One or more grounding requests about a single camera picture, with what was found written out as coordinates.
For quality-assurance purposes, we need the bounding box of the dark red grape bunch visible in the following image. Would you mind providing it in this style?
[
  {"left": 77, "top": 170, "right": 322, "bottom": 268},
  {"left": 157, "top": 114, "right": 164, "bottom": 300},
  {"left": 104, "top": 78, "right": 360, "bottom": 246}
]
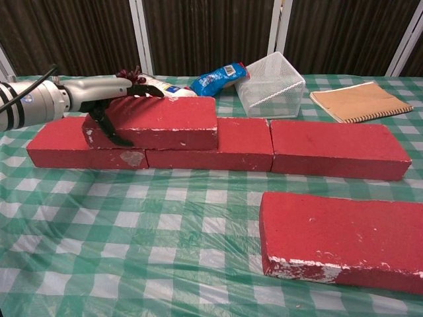
[{"left": 116, "top": 65, "right": 142, "bottom": 83}]

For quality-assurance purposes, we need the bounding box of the white wire mesh basket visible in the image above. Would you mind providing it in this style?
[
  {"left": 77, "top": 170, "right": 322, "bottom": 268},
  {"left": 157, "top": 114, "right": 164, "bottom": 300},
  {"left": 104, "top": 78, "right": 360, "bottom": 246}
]
[{"left": 234, "top": 51, "right": 305, "bottom": 119}]

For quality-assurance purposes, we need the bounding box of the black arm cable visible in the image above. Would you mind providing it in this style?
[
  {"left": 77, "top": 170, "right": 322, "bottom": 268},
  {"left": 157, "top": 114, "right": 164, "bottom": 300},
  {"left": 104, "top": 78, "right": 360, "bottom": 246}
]
[{"left": 0, "top": 64, "right": 59, "bottom": 113}]

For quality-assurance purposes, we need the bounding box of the dark brown partition panel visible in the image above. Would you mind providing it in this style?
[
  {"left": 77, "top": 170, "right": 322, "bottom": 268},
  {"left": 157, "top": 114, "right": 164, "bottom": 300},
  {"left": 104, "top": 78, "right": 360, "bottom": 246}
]
[
  {"left": 401, "top": 32, "right": 423, "bottom": 77},
  {"left": 0, "top": 0, "right": 146, "bottom": 79},
  {"left": 141, "top": 0, "right": 275, "bottom": 77},
  {"left": 280, "top": 0, "right": 420, "bottom": 75}
]

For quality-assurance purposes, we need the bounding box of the red rectangular foam brick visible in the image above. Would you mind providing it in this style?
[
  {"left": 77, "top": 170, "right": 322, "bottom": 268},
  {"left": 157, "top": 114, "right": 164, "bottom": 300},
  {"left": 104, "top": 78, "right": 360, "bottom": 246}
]
[
  {"left": 26, "top": 116, "right": 149, "bottom": 170},
  {"left": 259, "top": 192, "right": 423, "bottom": 295},
  {"left": 81, "top": 96, "right": 219, "bottom": 151},
  {"left": 145, "top": 117, "right": 275, "bottom": 172},
  {"left": 269, "top": 120, "right": 413, "bottom": 182}
]

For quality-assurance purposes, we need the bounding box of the white snack packet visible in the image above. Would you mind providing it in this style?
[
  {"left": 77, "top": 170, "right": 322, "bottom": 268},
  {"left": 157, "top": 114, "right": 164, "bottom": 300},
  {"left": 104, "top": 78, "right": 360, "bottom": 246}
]
[{"left": 137, "top": 74, "right": 199, "bottom": 99}]

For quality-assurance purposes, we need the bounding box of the green white checked tablecloth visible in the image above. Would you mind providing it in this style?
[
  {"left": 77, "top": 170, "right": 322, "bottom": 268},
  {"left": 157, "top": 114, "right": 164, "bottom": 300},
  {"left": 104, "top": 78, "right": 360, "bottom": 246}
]
[{"left": 0, "top": 74, "right": 423, "bottom": 317}]

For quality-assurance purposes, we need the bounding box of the brown spiral notebook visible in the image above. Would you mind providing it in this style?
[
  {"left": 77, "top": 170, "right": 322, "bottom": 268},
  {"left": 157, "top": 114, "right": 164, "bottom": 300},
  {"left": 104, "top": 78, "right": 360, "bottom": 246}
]
[{"left": 309, "top": 81, "right": 414, "bottom": 124}]

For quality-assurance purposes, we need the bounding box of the white partition frame post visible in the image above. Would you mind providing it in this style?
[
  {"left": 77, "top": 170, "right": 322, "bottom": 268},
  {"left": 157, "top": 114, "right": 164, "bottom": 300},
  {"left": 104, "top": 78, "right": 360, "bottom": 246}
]
[
  {"left": 128, "top": 0, "right": 155, "bottom": 76},
  {"left": 0, "top": 46, "right": 17, "bottom": 82},
  {"left": 385, "top": 0, "right": 423, "bottom": 77},
  {"left": 266, "top": 0, "right": 289, "bottom": 57}
]

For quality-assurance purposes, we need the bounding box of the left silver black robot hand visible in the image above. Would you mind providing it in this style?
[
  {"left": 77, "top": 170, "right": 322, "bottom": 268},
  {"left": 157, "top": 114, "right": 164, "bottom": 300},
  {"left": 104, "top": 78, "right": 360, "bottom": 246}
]
[{"left": 62, "top": 76, "right": 165, "bottom": 147}]

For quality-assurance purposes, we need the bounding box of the blue snack packet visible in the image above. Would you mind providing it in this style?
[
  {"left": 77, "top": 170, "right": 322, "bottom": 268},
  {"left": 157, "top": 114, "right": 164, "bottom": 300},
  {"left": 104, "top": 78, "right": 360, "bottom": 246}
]
[{"left": 190, "top": 61, "right": 251, "bottom": 98}]

